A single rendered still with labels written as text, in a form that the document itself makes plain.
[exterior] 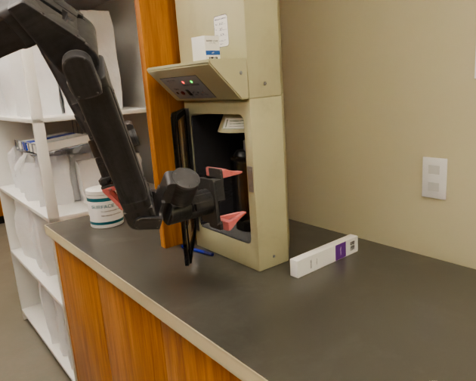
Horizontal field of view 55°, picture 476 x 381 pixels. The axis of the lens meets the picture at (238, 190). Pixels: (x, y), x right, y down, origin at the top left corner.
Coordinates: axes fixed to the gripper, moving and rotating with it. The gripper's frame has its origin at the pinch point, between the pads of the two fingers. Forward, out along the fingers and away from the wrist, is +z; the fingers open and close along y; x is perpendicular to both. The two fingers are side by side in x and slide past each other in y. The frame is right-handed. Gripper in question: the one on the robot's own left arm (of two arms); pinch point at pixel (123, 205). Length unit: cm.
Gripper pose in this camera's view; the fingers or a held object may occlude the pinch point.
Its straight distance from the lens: 131.5
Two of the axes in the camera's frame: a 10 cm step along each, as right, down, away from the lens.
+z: 2.9, 9.3, 2.2
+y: -1.6, -1.8, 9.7
